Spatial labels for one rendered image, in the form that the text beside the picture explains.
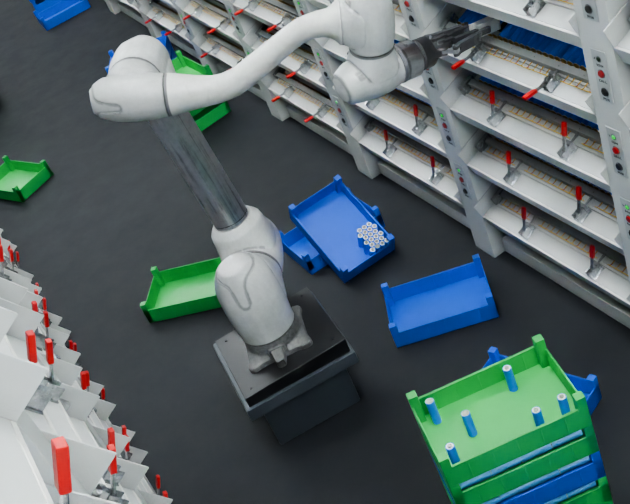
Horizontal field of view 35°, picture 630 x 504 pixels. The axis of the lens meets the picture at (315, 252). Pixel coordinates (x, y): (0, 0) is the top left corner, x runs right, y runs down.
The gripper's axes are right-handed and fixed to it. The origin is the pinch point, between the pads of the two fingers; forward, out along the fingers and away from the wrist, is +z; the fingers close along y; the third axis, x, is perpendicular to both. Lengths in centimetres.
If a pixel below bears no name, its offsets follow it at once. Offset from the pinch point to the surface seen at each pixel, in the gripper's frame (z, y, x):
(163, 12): 12, 283, 60
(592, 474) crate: -41, -77, 62
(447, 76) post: 0.0, 19.0, 18.2
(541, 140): 1.2, -15.9, 26.0
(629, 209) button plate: -1, -47, 32
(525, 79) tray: -2.9, -17.3, 7.9
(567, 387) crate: -39, -68, 46
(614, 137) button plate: -4.3, -46.7, 12.4
